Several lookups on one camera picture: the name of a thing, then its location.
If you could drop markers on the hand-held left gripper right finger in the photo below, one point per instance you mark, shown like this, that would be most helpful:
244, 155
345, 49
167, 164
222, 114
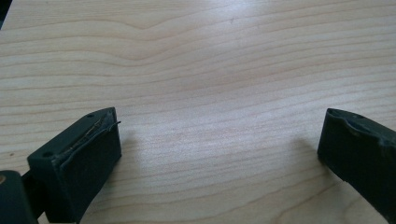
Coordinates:
361, 149

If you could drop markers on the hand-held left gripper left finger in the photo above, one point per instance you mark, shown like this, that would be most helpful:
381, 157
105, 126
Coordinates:
77, 168

